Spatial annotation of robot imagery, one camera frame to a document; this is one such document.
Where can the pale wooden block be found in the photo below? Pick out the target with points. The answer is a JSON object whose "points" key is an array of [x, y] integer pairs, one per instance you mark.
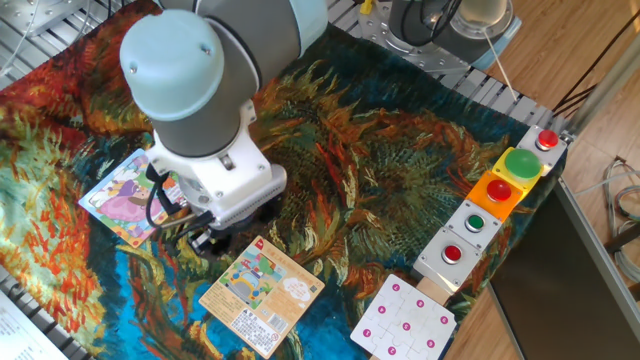
{"points": [[432, 291]]}

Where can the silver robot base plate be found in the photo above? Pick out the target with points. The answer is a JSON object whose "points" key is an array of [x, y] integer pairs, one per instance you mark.
{"points": [[380, 30]]}

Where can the yellow green mushroom-button box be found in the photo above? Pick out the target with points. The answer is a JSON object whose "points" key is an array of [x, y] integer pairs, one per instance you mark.
{"points": [[522, 164]]}

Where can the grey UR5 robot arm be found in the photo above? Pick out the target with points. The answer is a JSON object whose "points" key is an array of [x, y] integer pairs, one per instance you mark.
{"points": [[200, 75]]}

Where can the large grey red-button box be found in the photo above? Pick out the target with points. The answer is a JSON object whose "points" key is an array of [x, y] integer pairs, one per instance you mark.
{"points": [[440, 272]]}

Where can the princess picture puzzle board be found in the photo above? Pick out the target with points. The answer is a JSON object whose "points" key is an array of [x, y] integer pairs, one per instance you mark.
{"points": [[125, 210]]}

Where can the grey green-button box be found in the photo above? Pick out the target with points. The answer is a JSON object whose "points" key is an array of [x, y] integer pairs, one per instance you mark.
{"points": [[487, 235]]}

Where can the dark flat panel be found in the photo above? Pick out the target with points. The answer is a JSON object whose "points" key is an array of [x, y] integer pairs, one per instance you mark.
{"points": [[555, 280]]}

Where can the yellow plastic item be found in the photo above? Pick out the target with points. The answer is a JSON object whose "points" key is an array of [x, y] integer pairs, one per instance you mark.
{"points": [[366, 6]]}

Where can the white puzzle with pink dots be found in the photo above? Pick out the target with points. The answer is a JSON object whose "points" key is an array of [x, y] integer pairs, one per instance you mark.
{"points": [[405, 325]]}

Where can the short aluminium frame beam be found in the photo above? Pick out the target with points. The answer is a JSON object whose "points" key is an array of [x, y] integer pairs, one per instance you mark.
{"points": [[600, 85]]}

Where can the sunflower painting cloth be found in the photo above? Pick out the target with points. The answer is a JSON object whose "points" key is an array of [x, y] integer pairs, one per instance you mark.
{"points": [[375, 150]]}

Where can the silver bolted metal plate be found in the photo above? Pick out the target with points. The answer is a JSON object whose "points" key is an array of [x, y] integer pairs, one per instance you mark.
{"points": [[45, 15]]}

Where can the small grey red-button box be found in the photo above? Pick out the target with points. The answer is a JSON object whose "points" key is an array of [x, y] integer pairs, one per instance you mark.
{"points": [[547, 139]]}

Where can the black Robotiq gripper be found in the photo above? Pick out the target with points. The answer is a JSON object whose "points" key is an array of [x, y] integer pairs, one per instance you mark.
{"points": [[230, 227]]}

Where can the white printed paper sheet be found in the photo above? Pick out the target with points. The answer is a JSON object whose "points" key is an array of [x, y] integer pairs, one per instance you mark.
{"points": [[22, 335]]}

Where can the orange red-button box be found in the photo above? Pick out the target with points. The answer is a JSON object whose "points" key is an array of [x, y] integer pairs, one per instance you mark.
{"points": [[480, 202]]}

